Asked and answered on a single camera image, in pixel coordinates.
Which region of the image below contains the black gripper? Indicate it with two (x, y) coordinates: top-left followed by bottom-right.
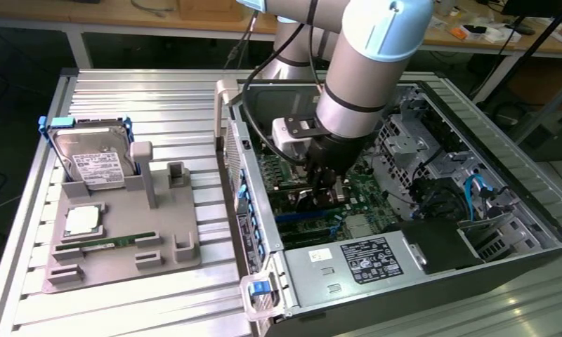
(303, 135), (364, 208)

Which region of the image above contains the green graphics card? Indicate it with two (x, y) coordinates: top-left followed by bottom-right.
(267, 177), (352, 216)

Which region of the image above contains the blue expansion slot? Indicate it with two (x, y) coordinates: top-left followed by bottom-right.
(275, 209), (344, 223)

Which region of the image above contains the green motherboard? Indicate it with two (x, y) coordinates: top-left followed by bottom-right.
(256, 149), (407, 249)

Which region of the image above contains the metal disk bay cage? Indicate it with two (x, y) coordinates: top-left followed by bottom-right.
(377, 112), (454, 185)

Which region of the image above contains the black fan shroud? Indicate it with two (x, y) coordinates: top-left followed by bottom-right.
(399, 220), (482, 275)

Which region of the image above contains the grey power supply unit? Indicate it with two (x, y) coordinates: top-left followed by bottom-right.
(280, 230), (433, 310)

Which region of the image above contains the beige clamp with blue latch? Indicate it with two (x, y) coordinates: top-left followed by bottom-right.
(239, 272), (283, 322)

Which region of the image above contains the black box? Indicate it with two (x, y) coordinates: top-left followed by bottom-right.
(518, 111), (562, 163)

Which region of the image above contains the black open PC case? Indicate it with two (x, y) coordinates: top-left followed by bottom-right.
(215, 79), (562, 337)

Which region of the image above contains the black tripod stand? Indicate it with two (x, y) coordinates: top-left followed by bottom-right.
(470, 0), (562, 106)

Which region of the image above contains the silver hard disk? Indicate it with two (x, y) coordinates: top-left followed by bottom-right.
(48, 125), (137, 191)

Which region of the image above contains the grey printed parts rack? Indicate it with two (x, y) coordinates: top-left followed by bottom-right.
(41, 140), (203, 295)

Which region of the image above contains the green RAM stick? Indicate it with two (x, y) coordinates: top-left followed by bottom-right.
(55, 232), (159, 251)

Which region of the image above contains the silver CPU chip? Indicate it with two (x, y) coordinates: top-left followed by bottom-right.
(63, 206), (105, 237)

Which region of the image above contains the blue disk caddy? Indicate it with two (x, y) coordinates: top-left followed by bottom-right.
(36, 113), (137, 183)

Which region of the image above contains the wooden desk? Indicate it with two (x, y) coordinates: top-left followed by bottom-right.
(0, 0), (562, 71)

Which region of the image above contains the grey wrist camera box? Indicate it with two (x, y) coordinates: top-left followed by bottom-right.
(270, 117), (332, 161)

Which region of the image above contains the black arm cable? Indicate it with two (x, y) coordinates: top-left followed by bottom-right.
(222, 6), (327, 166)

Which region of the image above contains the blue disk wire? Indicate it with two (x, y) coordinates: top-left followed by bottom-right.
(462, 174), (493, 223)

